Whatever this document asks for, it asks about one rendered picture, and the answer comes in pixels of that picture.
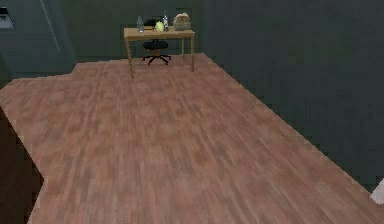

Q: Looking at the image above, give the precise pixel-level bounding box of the grey framed wall picture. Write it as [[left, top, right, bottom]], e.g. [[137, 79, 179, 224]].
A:
[[0, 6, 15, 30]]

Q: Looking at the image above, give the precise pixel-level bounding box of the beige loaf of bread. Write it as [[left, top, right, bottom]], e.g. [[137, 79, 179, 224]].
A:
[[172, 12, 192, 32]]

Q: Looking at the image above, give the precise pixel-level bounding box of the black swivel office chair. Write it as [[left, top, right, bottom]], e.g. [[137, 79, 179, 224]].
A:
[[141, 38, 172, 67]]

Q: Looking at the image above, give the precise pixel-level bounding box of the clear bottle with dark cap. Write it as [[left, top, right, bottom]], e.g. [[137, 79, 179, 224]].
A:
[[162, 10, 170, 32]]

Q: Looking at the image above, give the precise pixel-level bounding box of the light wooden table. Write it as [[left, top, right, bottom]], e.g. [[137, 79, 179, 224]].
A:
[[123, 26, 196, 80]]

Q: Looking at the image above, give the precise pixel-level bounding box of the black flat pan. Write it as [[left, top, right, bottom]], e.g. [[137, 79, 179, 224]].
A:
[[143, 17, 164, 28]]

